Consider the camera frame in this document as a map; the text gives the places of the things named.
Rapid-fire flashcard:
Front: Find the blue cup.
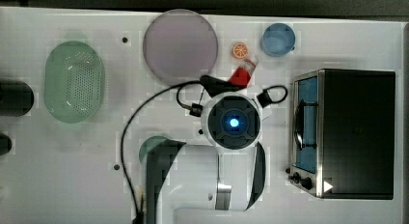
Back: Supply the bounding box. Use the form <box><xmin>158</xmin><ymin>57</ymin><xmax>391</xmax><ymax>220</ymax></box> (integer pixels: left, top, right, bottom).
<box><xmin>260</xmin><ymin>23</ymin><xmax>296</xmax><ymax>57</ymax></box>

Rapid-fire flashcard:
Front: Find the grey round plate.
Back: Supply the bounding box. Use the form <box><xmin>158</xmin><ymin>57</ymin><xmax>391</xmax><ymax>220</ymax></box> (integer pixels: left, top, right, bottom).
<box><xmin>143</xmin><ymin>9</ymin><xmax>218</xmax><ymax>85</ymax></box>

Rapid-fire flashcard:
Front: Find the green perforated colander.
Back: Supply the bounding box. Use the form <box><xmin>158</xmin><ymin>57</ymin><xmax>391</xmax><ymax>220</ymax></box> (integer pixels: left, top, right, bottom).
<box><xmin>43</xmin><ymin>41</ymin><xmax>105</xmax><ymax>124</ymax></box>

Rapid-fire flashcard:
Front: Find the red ketchup bottle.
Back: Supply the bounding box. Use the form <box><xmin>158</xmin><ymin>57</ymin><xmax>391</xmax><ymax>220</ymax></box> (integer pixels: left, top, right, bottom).
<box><xmin>229</xmin><ymin>58</ymin><xmax>258</xmax><ymax>88</ymax></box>

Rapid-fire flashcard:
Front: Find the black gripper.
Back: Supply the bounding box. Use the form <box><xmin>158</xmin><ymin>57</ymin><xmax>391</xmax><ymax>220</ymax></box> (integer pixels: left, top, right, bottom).
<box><xmin>200</xmin><ymin>75</ymin><xmax>244</xmax><ymax>98</ymax></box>

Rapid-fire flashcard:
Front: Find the black cylinder object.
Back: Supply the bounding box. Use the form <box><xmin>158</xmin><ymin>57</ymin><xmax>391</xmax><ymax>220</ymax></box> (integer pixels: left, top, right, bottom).
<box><xmin>0</xmin><ymin>79</ymin><xmax>35</xmax><ymax>117</ymax></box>

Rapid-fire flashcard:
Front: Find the orange slice toy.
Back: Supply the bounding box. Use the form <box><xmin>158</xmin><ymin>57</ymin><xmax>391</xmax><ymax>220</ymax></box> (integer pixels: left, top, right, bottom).
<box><xmin>232</xmin><ymin>42</ymin><xmax>248</xmax><ymax>59</ymax></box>

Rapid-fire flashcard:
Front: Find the silver toaster oven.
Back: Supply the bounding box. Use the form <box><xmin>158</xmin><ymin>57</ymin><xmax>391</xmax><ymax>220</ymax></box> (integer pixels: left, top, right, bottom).
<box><xmin>286</xmin><ymin>69</ymin><xmax>395</xmax><ymax>200</ymax></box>

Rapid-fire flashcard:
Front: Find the black cable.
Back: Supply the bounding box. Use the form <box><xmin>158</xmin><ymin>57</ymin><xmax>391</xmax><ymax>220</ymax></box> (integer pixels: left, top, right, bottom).
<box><xmin>121</xmin><ymin>80</ymin><xmax>206</xmax><ymax>224</ymax></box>

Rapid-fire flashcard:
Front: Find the small black object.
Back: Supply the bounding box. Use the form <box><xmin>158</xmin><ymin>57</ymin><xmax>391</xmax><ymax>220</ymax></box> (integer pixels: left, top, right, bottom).
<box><xmin>0</xmin><ymin>133</ymin><xmax>13</xmax><ymax>155</ymax></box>

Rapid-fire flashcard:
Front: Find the green bowl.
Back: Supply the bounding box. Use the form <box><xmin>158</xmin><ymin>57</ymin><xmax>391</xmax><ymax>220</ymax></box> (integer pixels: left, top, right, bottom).
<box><xmin>139</xmin><ymin>136</ymin><xmax>167</xmax><ymax>162</ymax></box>

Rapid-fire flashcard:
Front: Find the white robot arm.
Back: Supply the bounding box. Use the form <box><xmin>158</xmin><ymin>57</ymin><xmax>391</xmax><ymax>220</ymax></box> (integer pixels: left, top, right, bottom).
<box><xmin>140</xmin><ymin>75</ymin><xmax>271</xmax><ymax>224</ymax></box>

